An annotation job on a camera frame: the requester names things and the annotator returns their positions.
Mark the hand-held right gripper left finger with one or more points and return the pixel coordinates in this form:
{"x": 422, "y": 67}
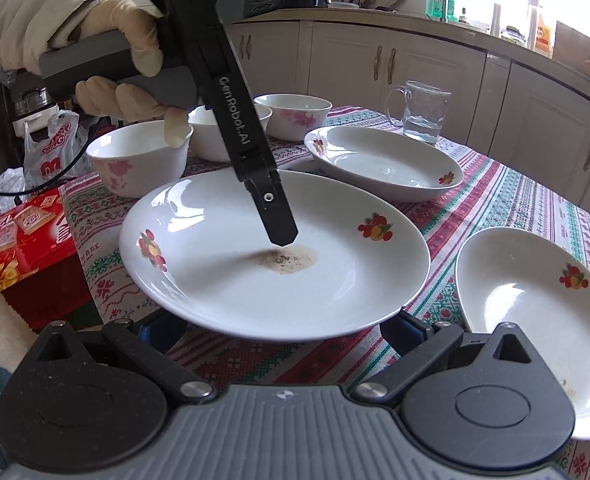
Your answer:
{"x": 157, "y": 332}

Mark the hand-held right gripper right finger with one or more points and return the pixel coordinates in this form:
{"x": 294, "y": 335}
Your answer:
{"x": 400, "y": 335}

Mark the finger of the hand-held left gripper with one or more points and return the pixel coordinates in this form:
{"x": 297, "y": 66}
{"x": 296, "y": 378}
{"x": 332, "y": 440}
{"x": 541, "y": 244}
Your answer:
{"x": 275, "y": 215}

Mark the round white plate fruit print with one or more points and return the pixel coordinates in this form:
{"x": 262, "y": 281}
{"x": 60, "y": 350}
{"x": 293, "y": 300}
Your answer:
{"x": 215, "y": 270}

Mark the white bowl pink flowers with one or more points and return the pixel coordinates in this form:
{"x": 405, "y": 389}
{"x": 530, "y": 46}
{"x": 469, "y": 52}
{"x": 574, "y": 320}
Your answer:
{"x": 300, "y": 120}
{"x": 125, "y": 170}
{"x": 205, "y": 140}

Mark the person's left forearm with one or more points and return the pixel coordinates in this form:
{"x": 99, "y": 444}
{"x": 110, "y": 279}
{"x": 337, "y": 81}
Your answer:
{"x": 25, "y": 10}

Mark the person's left hand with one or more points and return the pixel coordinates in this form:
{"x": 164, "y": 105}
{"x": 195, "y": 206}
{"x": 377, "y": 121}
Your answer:
{"x": 125, "y": 15}

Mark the oval white plate fruit print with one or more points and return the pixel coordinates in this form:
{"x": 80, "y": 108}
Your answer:
{"x": 520, "y": 320}
{"x": 390, "y": 170}

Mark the cream kitchen cabinets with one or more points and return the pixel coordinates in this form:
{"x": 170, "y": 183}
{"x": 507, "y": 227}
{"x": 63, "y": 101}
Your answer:
{"x": 345, "y": 60}

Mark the person's white clothing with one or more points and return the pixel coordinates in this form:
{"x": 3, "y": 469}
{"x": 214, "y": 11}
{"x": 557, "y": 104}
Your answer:
{"x": 0, "y": 360}

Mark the red gift box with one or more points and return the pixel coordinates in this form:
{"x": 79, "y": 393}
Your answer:
{"x": 20, "y": 240}

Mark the patterned red green tablecloth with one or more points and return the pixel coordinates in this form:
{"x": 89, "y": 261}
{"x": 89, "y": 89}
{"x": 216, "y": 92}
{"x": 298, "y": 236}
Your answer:
{"x": 515, "y": 195}

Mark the metal pot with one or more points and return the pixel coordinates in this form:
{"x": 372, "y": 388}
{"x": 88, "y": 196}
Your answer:
{"x": 32, "y": 102}

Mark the clear glass mug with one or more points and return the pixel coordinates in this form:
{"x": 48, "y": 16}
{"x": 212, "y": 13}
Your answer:
{"x": 427, "y": 110}

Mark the white red printed plastic bag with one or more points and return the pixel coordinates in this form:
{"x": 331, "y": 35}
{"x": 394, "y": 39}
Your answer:
{"x": 50, "y": 150}

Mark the green bottle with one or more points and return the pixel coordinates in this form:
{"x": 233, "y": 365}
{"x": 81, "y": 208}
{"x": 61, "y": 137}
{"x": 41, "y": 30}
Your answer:
{"x": 440, "y": 5}

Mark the glass jar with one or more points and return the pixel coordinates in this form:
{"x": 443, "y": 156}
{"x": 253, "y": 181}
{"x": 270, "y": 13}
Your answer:
{"x": 514, "y": 35}

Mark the orange label bottle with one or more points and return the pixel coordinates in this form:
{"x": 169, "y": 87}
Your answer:
{"x": 544, "y": 35}

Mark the brown cardboard box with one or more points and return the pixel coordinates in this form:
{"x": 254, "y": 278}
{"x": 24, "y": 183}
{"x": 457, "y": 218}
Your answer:
{"x": 585, "y": 45}

